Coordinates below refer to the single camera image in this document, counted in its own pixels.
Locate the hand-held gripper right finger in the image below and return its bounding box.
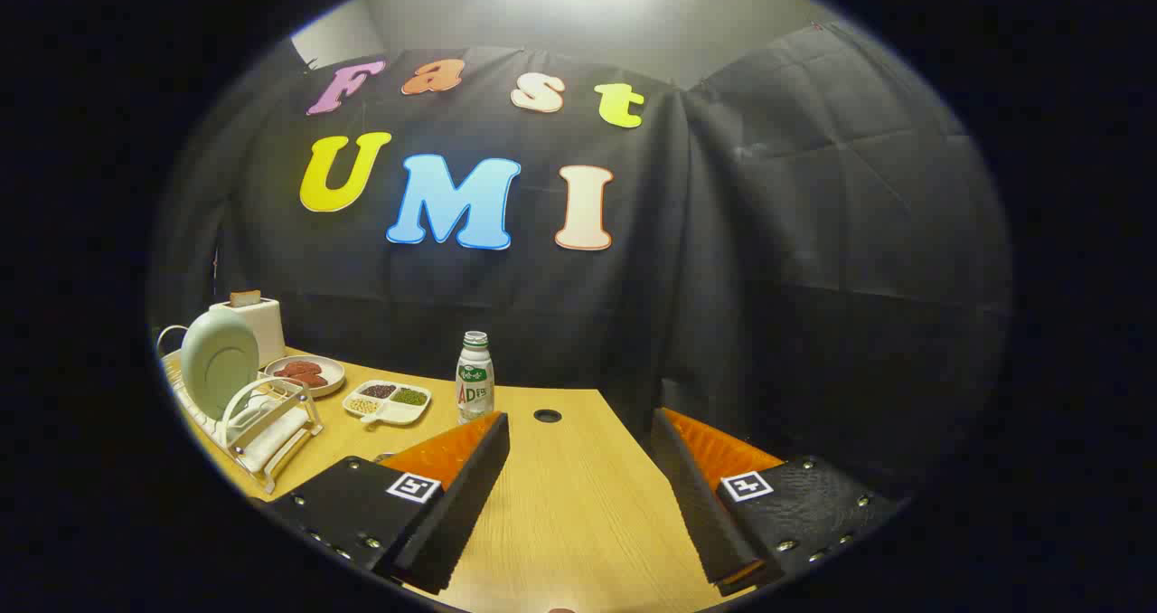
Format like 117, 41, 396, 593
651, 407, 905, 598

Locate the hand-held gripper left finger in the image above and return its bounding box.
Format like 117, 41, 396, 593
262, 411, 512, 596

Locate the white wire dish rack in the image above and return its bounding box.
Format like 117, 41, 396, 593
158, 324, 325, 495

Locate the light green plate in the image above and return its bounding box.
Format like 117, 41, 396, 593
180, 309, 261, 421

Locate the beige round dish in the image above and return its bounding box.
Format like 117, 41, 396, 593
264, 354, 346, 399

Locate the white divided snack tray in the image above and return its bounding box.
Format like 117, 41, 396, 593
343, 379, 432, 428

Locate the white drink bottle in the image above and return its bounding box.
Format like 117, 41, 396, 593
456, 331, 495, 425

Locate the black backdrop cloth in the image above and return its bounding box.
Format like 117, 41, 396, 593
149, 21, 1013, 505

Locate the white toaster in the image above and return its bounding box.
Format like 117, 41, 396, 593
210, 297, 287, 367

